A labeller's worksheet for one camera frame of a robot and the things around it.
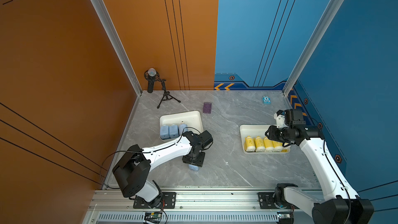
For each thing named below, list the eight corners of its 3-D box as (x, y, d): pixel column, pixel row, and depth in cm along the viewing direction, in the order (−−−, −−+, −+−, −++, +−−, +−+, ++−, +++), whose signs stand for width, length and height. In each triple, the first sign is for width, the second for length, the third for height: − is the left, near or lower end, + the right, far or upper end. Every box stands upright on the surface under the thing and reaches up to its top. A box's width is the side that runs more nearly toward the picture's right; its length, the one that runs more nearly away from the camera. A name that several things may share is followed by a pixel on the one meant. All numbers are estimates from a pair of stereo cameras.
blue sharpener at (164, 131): (163, 140, 95) (160, 134, 89) (163, 131, 99) (160, 125, 94) (170, 139, 96) (168, 133, 90) (170, 130, 100) (168, 124, 94)
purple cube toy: (202, 113, 109) (202, 108, 105) (203, 107, 113) (202, 102, 109) (211, 113, 109) (211, 108, 105) (211, 107, 113) (211, 102, 109)
